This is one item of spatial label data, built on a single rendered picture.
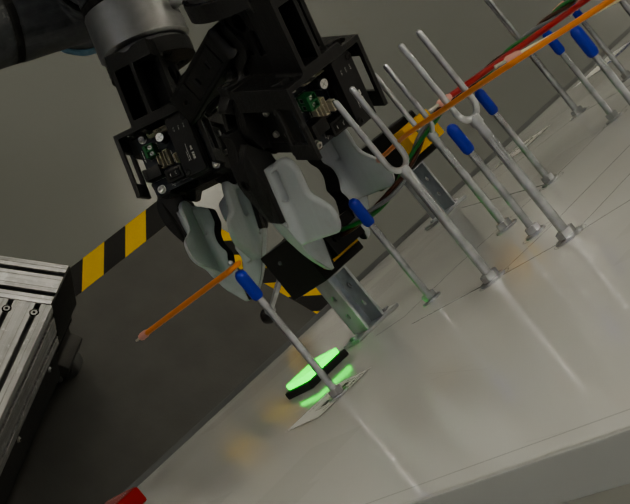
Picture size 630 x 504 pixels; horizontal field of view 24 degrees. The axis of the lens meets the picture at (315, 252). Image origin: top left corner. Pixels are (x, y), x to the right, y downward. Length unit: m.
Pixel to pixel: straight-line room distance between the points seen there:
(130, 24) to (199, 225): 0.17
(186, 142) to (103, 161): 1.80
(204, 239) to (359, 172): 0.19
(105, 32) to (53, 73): 1.99
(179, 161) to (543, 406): 0.62
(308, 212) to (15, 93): 2.17
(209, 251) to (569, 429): 0.69
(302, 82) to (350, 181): 0.13
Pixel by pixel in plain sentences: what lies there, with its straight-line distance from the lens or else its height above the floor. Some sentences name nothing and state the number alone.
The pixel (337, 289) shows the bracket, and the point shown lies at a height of 1.13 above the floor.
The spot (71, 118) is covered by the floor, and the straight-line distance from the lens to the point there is 3.02.
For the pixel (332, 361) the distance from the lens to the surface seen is 1.02.
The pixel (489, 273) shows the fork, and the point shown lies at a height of 1.28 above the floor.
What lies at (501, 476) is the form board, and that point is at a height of 1.48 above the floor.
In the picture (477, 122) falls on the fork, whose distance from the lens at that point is 0.80.
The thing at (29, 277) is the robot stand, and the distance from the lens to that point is 2.37.
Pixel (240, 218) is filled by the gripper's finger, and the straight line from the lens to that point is 1.14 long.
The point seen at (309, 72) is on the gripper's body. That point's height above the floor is 1.33.
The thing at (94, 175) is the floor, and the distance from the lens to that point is 2.88.
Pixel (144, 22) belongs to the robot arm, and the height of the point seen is 1.22.
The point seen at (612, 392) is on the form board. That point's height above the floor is 1.51.
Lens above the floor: 1.88
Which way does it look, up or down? 44 degrees down
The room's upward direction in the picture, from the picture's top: straight up
